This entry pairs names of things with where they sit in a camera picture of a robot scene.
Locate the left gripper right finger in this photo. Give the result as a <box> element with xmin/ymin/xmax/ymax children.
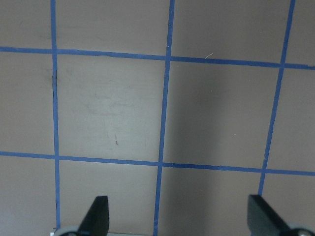
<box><xmin>247</xmin><ymin>195</ymin><xmax>295</xmax><ymax>236</ymax></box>

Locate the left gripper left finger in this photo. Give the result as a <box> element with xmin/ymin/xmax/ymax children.
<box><xmin>77</xmin><ymin>196</ymin><xmax>109</xmax><ymax>236</ymax></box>

